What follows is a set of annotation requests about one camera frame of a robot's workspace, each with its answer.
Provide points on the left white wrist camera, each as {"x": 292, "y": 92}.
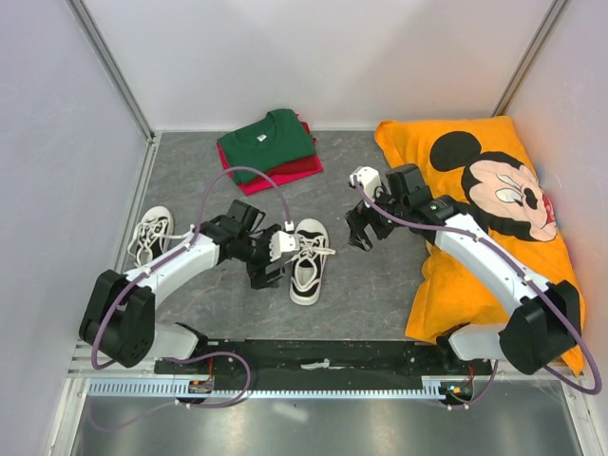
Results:
{"x": 284, "y": 243}

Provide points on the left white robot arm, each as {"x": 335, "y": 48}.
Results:
{"x": 120, "y": 319}

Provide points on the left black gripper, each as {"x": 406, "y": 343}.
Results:
{"x": 258, "y": 278}

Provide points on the orange Mickey Mouse pillow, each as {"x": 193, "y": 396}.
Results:
{"x": 481, "y": 164}

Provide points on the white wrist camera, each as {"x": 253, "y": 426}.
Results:
{"x": 284, "y": 243}
{"x": 367, "y": 178}

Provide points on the aluminium frame post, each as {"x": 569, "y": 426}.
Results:
{"x": 548, "y": 23}
{"x": 95, "y": 37}

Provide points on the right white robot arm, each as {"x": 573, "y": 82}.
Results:
{"x": 544, "y": 317}

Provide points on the front aluminium rail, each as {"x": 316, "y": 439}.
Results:
{"x": 81, "y": 366}

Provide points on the right aluminium frame post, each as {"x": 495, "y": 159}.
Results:
{"x": 548, "y": 23}

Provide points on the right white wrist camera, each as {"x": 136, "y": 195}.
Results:
{"x": 367, "y": 178}

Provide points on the red folded t-shirt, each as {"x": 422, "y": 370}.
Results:
{"x": 285, "y": 173}

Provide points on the green folded t-shirt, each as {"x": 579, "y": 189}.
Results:
{"x": 277, "y": 139}

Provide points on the grey slotted cable duct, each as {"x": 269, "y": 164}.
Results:
{"x": 422, "y": 388}

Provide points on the black white sneaker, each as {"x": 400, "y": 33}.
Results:
{"x": 308, "y": 264}
{"x": 152, "y": 236}

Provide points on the left aluminium frame post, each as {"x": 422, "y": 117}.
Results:
{"x": 95, "y": 37}

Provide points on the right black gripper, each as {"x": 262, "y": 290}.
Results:
{"x": 357, "y": 219}

